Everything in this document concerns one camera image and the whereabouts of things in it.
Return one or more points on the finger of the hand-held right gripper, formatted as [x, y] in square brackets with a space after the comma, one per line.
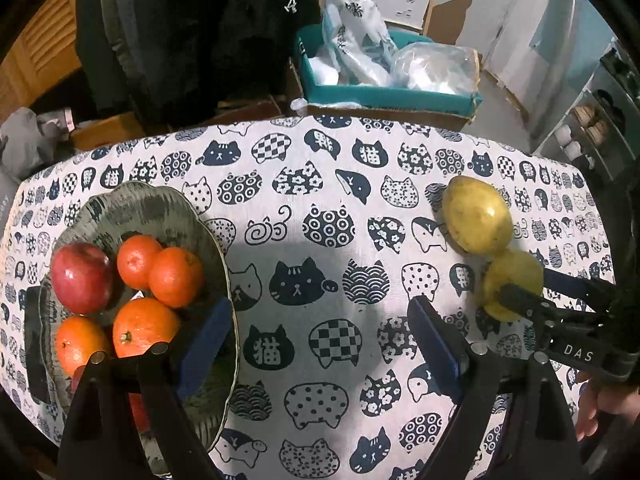
[520, 301]
[575, 285]

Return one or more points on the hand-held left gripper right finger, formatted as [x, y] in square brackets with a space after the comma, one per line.
[434, 355]

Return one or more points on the orange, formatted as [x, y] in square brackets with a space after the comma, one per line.
[80, 342]
[176, 277]
[146, 327]
[137, 260]

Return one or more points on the clear plastic bag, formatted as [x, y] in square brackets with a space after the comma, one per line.
[435, 67]

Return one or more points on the wooden louvred door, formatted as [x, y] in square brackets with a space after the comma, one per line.
[45, 60]

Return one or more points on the red apple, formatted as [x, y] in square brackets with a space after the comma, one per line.
[80, 277]
[138, 410]

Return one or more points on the cat print tablecloth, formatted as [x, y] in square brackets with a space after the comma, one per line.
[325, 220]

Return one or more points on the teal cardboard box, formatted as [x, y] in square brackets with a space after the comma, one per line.
[390, 97]

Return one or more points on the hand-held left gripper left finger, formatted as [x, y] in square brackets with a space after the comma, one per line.
[204, 347]

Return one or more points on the metal shoe rack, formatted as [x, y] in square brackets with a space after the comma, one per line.
[620, 110]

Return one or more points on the dark grey cloth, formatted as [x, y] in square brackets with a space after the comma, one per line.
[30, 135]

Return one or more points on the dark hanging clothes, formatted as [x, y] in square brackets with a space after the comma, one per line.
[190, 35]

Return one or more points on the person's right hand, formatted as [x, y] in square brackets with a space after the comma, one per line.
[597, 407]

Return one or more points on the white shoe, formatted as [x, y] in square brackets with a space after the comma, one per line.
[579, 154]
[563, 135]

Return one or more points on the brown shoe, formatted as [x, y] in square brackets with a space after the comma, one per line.
[582, 115]
[597, 130]

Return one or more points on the long printed plastic bag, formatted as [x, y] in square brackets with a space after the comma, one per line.
[355, 25]

